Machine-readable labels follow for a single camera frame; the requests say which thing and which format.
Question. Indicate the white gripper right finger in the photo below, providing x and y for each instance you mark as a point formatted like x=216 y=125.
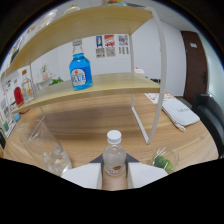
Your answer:
x=143 y=173

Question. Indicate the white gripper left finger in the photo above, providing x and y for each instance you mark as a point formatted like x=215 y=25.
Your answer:
x=85 y=175

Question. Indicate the glass jar of limes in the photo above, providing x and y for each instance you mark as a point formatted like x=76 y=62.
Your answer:
x=165 y=161

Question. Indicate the clear bottle with white cap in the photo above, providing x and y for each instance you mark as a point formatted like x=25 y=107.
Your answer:
x=114 y=156

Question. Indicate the clear glass tumbler with ice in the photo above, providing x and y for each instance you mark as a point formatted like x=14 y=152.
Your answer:
x=45 y=150

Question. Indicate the white pouch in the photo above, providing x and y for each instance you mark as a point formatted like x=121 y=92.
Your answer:
x=180 y=113

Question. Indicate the orange patterned book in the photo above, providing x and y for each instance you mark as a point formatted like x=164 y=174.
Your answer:
x=158 y=96

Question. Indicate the black chair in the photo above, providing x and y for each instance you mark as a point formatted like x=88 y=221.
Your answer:
x=210 y=116

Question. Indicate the two-tier wooden shelf rack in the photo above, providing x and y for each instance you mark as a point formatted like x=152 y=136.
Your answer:
x=100 y=85

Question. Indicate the green potted plant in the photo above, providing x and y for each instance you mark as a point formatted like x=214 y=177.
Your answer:
x=56 y=81

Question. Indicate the blue liquid bottle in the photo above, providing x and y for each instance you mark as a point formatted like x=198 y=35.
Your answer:
x=80 y=73

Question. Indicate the red liquid bottle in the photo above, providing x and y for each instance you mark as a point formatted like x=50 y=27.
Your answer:
x=18 y=96

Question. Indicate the clear bottle with orange cap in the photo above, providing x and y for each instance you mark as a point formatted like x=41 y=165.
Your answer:
x=27 y=88

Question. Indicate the plant in white vase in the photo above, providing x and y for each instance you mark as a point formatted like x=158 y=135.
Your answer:
x=44 y=70

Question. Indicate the brown door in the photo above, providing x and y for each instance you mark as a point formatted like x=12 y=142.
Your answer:
x=195 y=66

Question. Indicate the blue and red wall poster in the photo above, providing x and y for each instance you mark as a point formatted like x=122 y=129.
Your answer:
x=123 y=44

